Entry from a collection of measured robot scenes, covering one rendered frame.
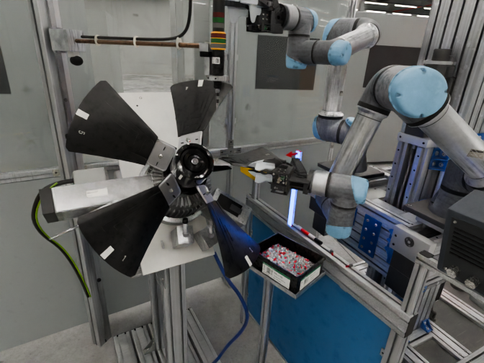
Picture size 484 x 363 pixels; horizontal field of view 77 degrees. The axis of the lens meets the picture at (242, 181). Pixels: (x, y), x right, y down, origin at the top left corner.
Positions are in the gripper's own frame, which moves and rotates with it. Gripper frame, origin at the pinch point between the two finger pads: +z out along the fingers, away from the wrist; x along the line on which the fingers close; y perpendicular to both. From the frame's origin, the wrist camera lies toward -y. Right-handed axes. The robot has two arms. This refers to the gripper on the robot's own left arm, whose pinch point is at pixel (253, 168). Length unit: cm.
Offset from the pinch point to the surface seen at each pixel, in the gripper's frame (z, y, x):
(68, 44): 69, 2, -36
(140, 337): 61, 8, 109
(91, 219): 25.4, 42.8, -0.1
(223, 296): 37, -45, 123
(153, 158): 26.5, 16.4, -5.6
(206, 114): 17.8, -2.3, -15.3
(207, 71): 13.8, 2.3, -29.6
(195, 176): 11.1, 17.4, -2.9
